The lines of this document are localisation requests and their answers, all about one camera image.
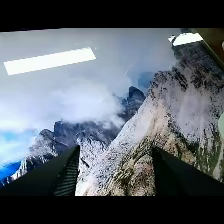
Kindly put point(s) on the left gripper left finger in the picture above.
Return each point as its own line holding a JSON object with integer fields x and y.
{"x": 50, "y": 176}

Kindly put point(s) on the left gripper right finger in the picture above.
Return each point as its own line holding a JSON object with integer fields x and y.
{"x": 183, "y": 178}

